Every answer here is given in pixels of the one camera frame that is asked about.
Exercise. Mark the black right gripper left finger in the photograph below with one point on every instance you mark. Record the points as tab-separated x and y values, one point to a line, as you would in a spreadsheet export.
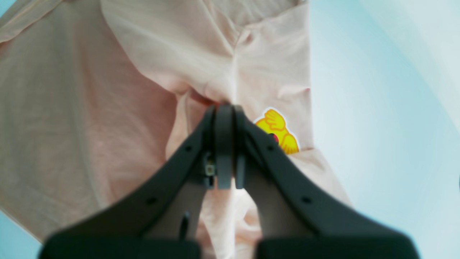
159	220

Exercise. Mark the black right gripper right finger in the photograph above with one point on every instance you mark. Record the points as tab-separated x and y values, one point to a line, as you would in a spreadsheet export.
298	219

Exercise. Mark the peach T-shirt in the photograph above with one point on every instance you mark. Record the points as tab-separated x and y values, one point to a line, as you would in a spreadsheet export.
96	95

